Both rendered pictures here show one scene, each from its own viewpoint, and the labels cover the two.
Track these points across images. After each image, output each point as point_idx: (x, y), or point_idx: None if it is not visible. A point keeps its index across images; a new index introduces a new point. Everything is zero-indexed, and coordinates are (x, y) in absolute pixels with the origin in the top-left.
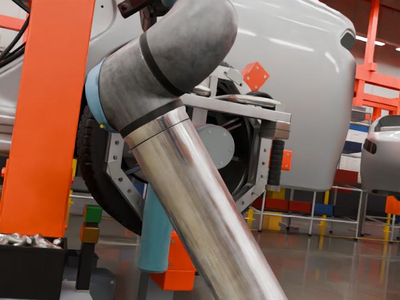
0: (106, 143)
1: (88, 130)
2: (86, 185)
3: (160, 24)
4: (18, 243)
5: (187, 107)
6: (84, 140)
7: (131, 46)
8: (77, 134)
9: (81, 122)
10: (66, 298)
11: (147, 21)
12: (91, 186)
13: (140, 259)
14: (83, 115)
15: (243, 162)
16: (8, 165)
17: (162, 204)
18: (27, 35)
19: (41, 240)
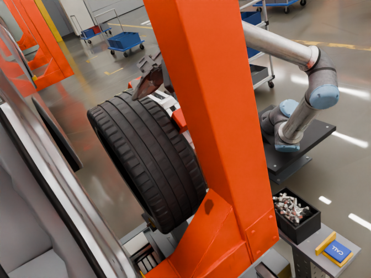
0: (203, 174)
1: (202, 179)
2: (173, 228)
3: (333, 63)
4: (295, 204)
5: None
6: (199, 189)
7: (335, 75)
8: (160, 212)
9: (162, 201)
10: None
11: (154, 86)
12: (196, 210)
13: None
14: (164, 192)
15: None
16: (273, 208)
17: (317, 116)
18: (260, 135)
19: (285, 198)
